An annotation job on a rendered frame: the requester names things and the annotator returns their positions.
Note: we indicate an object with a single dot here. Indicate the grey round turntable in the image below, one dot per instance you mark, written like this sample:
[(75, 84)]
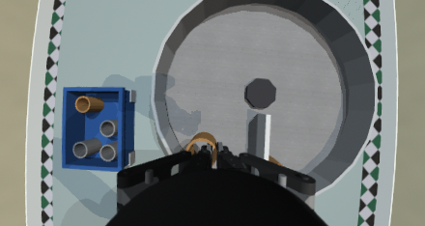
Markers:
[(290, 79)]

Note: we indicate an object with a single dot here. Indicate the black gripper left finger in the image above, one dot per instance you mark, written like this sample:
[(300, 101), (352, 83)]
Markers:
[(135, 179)]

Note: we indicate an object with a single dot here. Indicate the grey metal sleeve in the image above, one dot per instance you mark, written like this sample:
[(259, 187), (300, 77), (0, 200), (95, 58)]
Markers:
[(108, 152), (92, 146), (106, 128)]

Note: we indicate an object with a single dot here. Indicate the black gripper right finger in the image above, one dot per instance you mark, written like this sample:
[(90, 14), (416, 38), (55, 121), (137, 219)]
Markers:
[(300, 184)]

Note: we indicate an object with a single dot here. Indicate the bronze bushing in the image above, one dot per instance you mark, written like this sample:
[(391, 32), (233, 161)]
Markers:
[(203, 136), (271, 159), (95, 104)]

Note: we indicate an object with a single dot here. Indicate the blue crate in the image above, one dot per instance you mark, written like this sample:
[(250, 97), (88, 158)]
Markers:
[(76, 126)]

